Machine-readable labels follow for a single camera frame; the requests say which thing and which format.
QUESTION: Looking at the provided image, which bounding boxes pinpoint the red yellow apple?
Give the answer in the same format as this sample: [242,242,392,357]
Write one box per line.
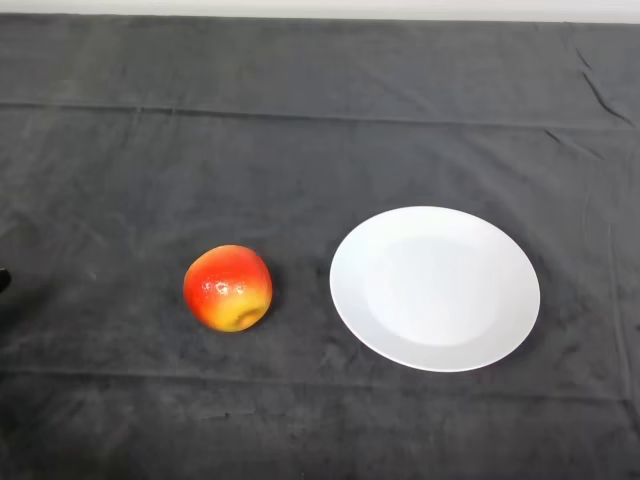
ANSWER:
[182,244,275,333]

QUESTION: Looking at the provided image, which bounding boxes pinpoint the white round plate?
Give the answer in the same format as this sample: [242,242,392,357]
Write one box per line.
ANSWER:
[328,205,542,373]

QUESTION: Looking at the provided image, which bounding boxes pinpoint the black table cloth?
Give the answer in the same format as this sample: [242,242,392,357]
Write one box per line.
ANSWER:
[0,13,640,480]

